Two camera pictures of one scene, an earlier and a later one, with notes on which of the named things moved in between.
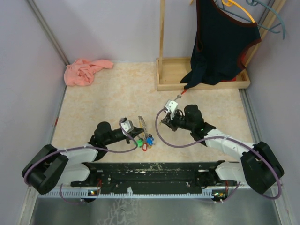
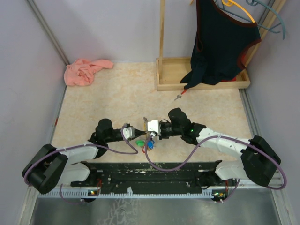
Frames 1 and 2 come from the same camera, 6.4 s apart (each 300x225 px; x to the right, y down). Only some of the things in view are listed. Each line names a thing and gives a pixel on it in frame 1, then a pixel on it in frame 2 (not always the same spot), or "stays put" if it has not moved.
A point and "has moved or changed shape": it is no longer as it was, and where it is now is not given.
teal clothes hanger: (253, 3) stays put
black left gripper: (135, 132) stays put
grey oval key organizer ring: (144, 126) → (147, 133)
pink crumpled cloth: (81, 72) stays put
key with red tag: (179, 96) stays put
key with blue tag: (150, 139) has moved or changed shape
